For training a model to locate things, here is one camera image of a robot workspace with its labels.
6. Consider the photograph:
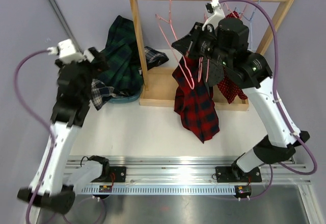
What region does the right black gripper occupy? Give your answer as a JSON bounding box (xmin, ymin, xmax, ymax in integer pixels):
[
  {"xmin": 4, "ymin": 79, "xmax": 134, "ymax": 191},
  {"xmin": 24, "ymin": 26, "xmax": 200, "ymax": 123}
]
[{"xmin": 173, "ymin": 23, "xmax": 232, "ymax": 69}]

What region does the pink hanger of green skirt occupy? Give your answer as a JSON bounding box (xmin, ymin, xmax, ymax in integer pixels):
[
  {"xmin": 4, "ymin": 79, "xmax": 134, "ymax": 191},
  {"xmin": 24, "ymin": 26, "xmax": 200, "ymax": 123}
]
[{"xmin": 155, "ymin": 0, "xmax": 195, "ymax": 90}]

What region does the navy white plaid skirt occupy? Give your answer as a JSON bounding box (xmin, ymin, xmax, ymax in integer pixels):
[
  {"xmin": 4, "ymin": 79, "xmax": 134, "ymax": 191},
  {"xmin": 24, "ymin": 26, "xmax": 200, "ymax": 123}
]
[{"xmin": 91, "ymin": 46, "xmax": 170, "ymax": 111}]

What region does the pink hanger pair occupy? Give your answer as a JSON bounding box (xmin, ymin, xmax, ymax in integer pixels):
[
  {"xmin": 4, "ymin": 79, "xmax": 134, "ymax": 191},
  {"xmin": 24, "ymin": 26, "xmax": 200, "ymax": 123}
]
[{"xmin": 196, "ymin": 0, "xmax": 220, "ymax": 82}]

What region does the green plaid skirt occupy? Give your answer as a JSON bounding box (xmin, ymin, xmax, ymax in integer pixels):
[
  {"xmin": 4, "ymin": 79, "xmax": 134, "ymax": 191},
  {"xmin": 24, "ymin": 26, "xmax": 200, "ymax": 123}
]
[{"xmin": 98, "ymin": 15, "xmax": 143, "ymax": 97}]

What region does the red plaid skirt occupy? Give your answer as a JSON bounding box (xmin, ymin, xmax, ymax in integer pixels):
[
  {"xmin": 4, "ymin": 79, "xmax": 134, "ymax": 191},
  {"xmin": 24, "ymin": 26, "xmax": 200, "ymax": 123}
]
[{"xmin": 172, "ymin": 58, "xmax": 220, "ymax": 143}]

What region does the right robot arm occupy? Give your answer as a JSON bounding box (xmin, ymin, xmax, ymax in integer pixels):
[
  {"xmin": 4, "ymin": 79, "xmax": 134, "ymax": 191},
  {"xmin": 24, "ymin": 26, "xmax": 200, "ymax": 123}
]
[{"xmin": 172, "ymin": 18, "xmax": 310, "ymax": 181}]

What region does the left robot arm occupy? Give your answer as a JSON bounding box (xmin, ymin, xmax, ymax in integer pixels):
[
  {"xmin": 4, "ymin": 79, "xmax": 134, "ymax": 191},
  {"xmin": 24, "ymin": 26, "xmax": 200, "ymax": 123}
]
[{"xmin": 14, "ymin": 46, "xmax": 111, "ymax": 214}]

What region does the grey dotted skirt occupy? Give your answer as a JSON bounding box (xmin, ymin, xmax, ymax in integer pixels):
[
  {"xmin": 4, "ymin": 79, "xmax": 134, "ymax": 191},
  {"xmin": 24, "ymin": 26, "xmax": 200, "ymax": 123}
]
[{"xmin": 198, "ymin": 57, "xmax": 224, "ymax": 88}]

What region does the red polka dot skirt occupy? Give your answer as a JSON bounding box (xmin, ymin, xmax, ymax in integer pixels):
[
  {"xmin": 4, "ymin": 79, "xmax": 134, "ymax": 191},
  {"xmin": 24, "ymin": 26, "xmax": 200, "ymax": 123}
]
[{"xmin": 217, "ymin": 11, "xmax": 249, "ymax": 104}]

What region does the wooden clothes rack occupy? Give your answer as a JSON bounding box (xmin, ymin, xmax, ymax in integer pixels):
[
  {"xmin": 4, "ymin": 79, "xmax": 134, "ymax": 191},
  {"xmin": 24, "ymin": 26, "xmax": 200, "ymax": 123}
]
[{"xmin": 129, "ymin": 0, "xmax": 294, "ymax": 107}]

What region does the blue plastic basin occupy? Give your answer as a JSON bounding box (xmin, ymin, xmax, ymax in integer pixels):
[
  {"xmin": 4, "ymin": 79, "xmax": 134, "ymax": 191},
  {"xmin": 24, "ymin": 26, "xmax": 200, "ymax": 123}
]
[{"xmin": 108, "ymin": 88, "xmax": 143, "ymax": 104}]

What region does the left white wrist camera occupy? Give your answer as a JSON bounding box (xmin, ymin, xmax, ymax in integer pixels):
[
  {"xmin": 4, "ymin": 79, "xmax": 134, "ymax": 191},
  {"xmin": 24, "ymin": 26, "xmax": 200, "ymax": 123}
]
[{"xmin": 47, "ymin": 39, "xmax": 84, "ymax": 65}]

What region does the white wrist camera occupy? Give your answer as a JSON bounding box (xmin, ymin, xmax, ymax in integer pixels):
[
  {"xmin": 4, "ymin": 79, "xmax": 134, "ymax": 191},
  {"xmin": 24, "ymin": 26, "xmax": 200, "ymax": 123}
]
[
  {"xmin": 202, "ymin": 0, "xmax": 225, "ymax": 30},
  {"xmin": 47, "ymin": 39, "xmax": 84, "ymax": 65}
]

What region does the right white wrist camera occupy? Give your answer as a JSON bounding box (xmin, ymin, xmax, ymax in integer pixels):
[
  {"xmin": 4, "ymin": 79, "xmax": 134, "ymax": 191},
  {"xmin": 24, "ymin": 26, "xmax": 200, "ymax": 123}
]
[{"xmin": 202, "ymin": 0, "xmax": 225, "ymax": 30}]

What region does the blue wire hanger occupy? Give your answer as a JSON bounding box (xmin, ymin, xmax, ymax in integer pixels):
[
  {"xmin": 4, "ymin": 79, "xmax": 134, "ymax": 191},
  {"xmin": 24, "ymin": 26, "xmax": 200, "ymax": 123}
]
[{"xmin": 234, "ymin": 5, "xmax": 257, "ymax": 51}]

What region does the left black mount plate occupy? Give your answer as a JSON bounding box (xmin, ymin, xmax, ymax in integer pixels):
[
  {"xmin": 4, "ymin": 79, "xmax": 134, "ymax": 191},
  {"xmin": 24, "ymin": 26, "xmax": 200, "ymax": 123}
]
[{"xmin": 91, "ymin": 166, "xmax": 127, "ymax": 183}]

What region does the black mount plate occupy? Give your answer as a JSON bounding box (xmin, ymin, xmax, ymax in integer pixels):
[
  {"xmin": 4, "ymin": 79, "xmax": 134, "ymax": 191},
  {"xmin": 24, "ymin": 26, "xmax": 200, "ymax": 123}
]
[
  {"xmin": 91, "ymin": 166, "xmax": 127, "ymax": 183},
  {"xmin": 215, "ymin": 166, "xmax": 262, "ymax": 183}
]

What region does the aluminium rail base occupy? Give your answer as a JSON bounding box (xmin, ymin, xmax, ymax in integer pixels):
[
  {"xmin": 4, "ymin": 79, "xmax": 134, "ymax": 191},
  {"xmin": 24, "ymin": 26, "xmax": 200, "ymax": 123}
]
[{"xmin": 34, "ymin": 55, "xmax": 311, "ymax": 195}]

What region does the right black mount plate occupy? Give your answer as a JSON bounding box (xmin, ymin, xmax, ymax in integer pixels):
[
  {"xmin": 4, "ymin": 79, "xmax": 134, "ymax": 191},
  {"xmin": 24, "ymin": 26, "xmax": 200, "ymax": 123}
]
[{"xmin": 215, "ymin": 166, "xmax": 262, "ymax": 183}]

